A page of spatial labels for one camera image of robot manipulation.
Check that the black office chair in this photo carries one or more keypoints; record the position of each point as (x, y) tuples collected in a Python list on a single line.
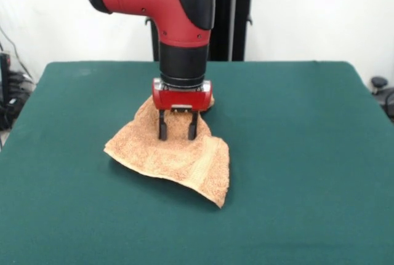
[(384, 93)]

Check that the dark green table cloth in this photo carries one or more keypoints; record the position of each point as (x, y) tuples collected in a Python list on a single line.
[(92, 215)]

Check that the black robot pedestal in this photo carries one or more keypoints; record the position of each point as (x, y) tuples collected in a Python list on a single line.
[(221, 31)]

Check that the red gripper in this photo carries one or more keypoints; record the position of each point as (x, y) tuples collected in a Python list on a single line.
[(181, 99)]

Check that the tan terry towel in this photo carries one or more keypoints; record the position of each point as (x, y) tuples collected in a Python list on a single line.
[(172, 160)]

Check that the black computer tower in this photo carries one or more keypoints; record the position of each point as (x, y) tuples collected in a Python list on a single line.
[(4, 74)]

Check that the black equipment pile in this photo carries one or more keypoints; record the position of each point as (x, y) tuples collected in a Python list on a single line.
[(15, 93)]

